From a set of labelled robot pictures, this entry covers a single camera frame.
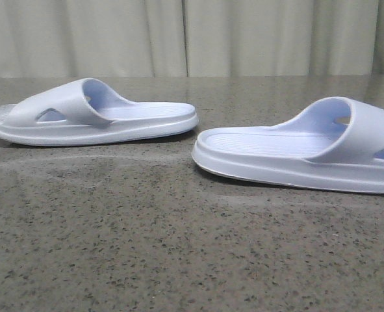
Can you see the light blue slipper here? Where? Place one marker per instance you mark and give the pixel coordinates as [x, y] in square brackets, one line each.
[336, 143]
[88, 112]

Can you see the beige background curtain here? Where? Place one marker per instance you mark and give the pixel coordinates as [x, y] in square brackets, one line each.
[190, 38]

